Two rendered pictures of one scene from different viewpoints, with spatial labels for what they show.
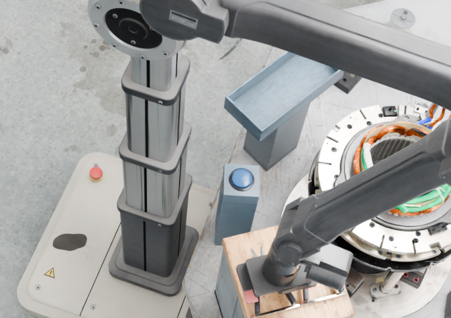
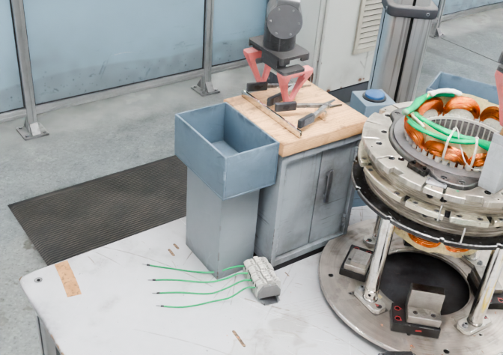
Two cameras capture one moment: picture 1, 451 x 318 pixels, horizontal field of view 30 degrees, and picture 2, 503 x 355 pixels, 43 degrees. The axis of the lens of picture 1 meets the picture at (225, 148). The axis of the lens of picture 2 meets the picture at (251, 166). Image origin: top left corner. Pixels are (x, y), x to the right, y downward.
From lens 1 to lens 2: 1.49 m
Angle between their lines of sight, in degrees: 56
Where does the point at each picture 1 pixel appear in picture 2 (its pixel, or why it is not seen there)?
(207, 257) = not seen: hidden behind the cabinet
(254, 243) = (314, 92)
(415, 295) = (381, 329)
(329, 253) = not seen: outside the picture
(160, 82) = not seen: outside the picture
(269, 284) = (262, 42)
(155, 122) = (381, 44)
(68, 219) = not seen: hidden behind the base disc
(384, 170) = not seen: outside the picture
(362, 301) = (343, 284)
